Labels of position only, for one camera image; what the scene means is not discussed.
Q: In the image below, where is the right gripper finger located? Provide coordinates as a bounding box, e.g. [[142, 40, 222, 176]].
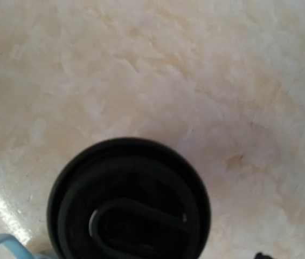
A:
[[254, 252, 274, 259]]

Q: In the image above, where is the black plastic cup lid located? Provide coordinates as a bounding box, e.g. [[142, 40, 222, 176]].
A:
[[47, 138, 211, 258]]

